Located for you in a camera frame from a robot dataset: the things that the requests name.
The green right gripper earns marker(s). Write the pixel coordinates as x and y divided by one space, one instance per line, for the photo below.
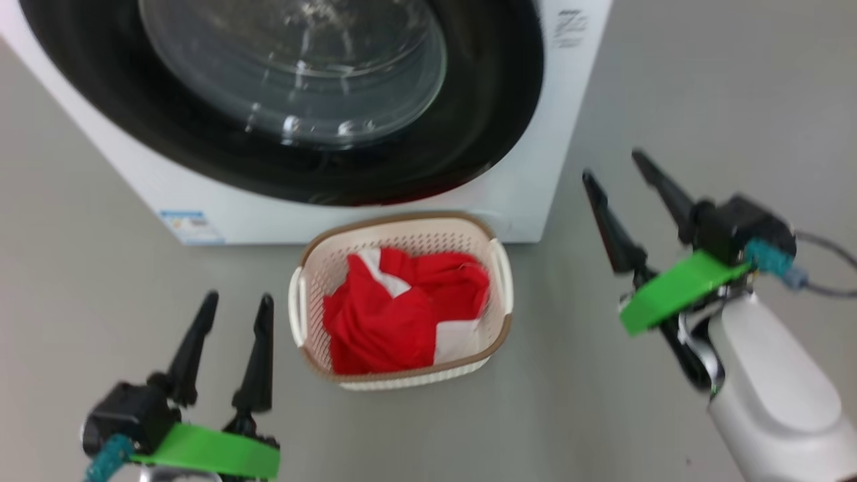
676 288

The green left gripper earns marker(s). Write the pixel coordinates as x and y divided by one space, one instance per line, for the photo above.
214 452

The red and white garment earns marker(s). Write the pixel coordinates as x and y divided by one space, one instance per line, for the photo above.
381 321

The black round glass washer door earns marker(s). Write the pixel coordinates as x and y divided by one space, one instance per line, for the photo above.
482 120

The white front-load washing machine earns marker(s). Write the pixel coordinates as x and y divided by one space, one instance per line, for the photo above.
522 187

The cream basket with brown rim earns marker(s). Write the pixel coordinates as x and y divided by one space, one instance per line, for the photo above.
402 234

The blue energy label sticker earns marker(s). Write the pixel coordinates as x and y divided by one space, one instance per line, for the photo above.
191 227

